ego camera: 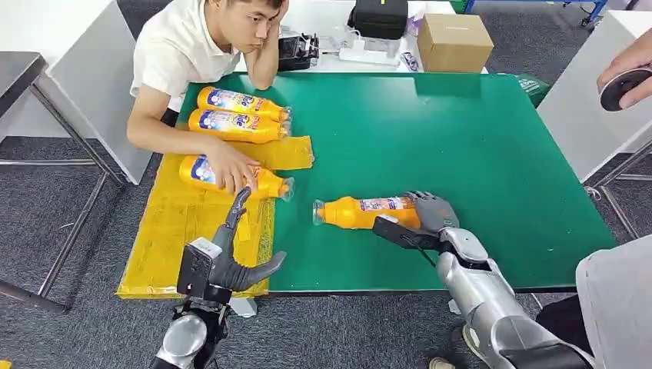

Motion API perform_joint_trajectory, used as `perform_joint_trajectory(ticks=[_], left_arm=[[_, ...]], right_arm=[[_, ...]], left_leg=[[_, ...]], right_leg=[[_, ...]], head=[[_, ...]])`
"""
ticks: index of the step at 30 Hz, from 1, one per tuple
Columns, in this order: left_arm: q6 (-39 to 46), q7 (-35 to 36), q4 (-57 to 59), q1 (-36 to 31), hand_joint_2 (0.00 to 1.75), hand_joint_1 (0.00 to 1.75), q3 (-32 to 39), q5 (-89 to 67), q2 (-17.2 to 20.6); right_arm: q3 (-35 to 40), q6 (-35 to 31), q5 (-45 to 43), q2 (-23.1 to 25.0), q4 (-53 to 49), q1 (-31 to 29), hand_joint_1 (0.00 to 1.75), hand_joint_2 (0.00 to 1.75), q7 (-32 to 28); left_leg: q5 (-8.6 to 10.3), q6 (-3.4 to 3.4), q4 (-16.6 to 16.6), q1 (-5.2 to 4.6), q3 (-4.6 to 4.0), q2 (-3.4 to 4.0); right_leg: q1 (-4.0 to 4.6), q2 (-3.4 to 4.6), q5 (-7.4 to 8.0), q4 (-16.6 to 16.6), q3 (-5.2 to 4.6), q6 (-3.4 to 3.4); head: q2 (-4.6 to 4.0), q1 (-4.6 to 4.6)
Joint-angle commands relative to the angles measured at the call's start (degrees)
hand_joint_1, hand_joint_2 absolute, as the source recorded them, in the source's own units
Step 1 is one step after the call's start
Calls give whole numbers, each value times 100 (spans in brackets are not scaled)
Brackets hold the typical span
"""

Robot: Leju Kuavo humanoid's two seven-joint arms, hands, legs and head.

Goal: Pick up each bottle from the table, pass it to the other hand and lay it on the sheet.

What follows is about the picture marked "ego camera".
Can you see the blue metal frame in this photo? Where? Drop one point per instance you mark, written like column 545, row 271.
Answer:
column 593, row 7

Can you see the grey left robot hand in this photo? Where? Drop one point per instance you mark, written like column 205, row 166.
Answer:
column 229, row 265

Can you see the green table mat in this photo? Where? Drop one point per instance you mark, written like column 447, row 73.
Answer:
column 458, row 153

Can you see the person's left hand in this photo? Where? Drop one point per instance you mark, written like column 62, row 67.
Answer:
column 277, row 12

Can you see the orange drink bottle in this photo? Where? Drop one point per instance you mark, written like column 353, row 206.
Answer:
column 198, row 173
column 239, row 102
column 356, row 214
column 234, row 127

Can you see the brown cardboard box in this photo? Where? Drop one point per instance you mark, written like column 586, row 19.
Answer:
column 453, row 46

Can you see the white table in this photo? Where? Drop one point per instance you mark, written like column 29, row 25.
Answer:
column 326, row 15

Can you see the black device case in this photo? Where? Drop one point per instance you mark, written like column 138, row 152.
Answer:
column 298, row 53

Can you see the person's right hand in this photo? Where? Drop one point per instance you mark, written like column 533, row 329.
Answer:
column 232, row 165

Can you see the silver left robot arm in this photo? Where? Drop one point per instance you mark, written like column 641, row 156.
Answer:
column 183, row 336

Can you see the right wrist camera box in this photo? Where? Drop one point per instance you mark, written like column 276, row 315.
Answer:
column 402, row 234

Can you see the black round disc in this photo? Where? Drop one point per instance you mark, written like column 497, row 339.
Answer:
column 619, row 90

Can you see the bystander's hand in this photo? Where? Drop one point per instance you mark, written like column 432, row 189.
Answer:
column 629, row 58

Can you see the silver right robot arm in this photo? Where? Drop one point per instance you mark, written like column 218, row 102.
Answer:
column 484, row 295

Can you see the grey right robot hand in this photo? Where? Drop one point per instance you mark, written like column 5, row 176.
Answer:
column 433, row 211

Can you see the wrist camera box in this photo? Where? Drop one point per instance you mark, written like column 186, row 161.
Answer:
column 196, row 267
column 402, row 234

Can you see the person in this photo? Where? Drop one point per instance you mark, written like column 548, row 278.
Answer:
column 178, row 46

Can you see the black leg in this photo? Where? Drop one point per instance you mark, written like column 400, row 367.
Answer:
column 560, row 321

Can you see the white table foot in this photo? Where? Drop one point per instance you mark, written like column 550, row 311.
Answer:
column 243, row 307

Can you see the white partition panel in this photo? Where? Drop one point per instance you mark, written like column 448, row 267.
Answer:
column 575, row 117
column 91, row 86

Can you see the black bag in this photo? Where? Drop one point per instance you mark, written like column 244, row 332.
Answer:
column 379, row 18

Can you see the yellow plastic sheet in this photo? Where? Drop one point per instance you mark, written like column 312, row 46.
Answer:
column 178, row 234

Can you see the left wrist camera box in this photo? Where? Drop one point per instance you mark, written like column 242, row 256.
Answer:
column 196, row 267

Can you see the white power strip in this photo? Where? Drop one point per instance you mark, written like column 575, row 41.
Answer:
column 366, row 56

